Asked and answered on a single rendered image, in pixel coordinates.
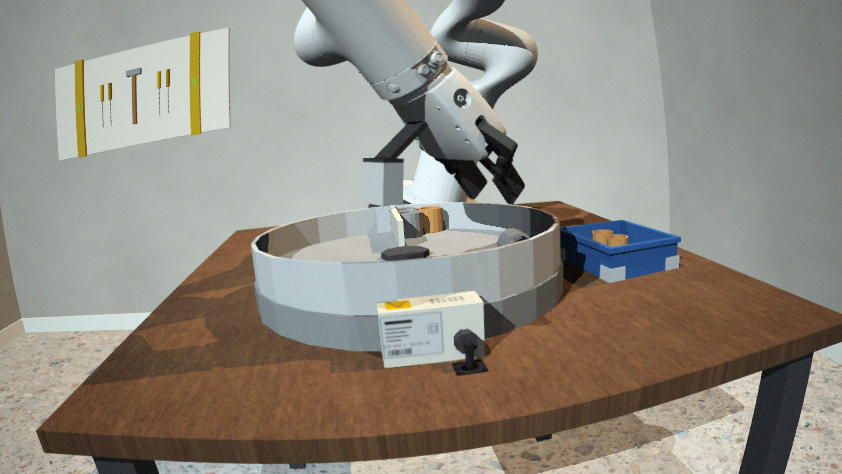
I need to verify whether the bronze cylinder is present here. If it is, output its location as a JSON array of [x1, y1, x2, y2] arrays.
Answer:
[[592, 230, 613, 244], [418, 206, 443, 233], [607, 234, 628, 247]]

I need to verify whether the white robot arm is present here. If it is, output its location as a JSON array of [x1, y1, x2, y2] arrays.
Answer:
[[294, 0, 538, 206]]

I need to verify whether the blue plastic crate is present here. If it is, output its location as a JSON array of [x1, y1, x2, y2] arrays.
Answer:
[[560, 220, 681, 283]]

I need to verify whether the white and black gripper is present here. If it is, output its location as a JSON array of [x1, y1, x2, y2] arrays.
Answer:
[[388, 62, 525, 204]]

